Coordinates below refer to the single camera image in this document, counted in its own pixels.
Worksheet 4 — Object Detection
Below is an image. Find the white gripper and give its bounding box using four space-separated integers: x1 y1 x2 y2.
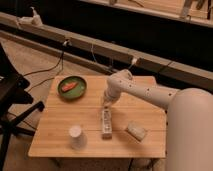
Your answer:
103 88 120 103

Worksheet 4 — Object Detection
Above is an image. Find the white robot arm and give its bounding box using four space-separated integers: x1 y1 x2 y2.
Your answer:
104 69 213 171

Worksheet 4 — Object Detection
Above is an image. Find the green plate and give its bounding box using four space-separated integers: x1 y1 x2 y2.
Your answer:
57 76 87 100

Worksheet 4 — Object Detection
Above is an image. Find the beige sponge block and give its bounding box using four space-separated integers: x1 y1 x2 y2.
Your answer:
126 121 147 142

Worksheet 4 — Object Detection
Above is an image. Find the orange carrot piece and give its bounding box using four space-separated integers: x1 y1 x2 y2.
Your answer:
62 82 78 92

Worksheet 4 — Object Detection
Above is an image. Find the wooden table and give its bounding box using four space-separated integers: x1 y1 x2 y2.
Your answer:
28 76 166 158

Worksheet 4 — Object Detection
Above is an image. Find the white paper cup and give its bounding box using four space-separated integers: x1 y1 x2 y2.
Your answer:
69 125 87 150

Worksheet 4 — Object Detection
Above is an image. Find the black office chair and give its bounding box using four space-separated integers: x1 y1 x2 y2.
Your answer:
0 43 45 171

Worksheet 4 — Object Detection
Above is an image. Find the white plug on rail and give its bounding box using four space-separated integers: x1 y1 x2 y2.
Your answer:
131 58 138 65

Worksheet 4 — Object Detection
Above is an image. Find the black cable left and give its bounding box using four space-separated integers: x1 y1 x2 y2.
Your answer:
23 41 71 93

